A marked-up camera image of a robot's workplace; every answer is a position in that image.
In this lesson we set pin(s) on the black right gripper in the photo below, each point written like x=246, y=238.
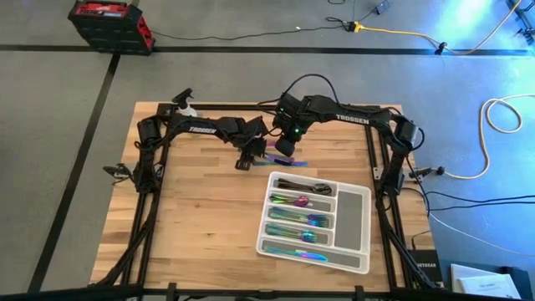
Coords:
x=290, y=125

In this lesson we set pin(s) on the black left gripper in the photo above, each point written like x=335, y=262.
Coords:
x=256, y=146

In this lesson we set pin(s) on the iridescent blue purple knife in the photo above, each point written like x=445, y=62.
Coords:
x=278, y=159

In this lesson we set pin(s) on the rainbow spoon with red bowl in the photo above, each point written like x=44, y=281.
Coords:
x=302, y=202

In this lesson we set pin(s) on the iridescent teal purple fork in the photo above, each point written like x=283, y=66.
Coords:
x=288, y=215
x=317, y=220

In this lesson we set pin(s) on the white plastic cutlery tray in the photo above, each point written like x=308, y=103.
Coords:
x=349, y=217

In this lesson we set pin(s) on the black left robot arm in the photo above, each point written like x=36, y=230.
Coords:
x=200, y=127

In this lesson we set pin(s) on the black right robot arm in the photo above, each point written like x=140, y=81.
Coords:
x=355, y=117

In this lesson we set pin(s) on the spray bottle with yellow liquid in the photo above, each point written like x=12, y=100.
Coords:
x=182, y=98

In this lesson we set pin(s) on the small black power adapter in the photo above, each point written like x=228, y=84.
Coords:
x=381, y=7

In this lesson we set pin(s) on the red and black tool box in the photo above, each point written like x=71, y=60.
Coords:
x=110, y=25

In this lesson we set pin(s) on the black metal stand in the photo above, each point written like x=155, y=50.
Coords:
x=522, y=21

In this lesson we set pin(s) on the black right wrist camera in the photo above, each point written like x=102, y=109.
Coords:
x=285, y=147

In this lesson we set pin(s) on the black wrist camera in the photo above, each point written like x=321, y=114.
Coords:
x=258, y=125
x=285, y=147

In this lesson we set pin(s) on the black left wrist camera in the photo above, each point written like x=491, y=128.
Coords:
x=258, y=125

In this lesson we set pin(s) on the black aluminium table frame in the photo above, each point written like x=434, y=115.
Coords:
x=230, y=107

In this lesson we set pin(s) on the silver metal bracket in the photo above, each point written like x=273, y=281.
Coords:
x=378, y=173

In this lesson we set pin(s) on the black network switch box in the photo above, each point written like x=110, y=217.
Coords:
x=426, y=267

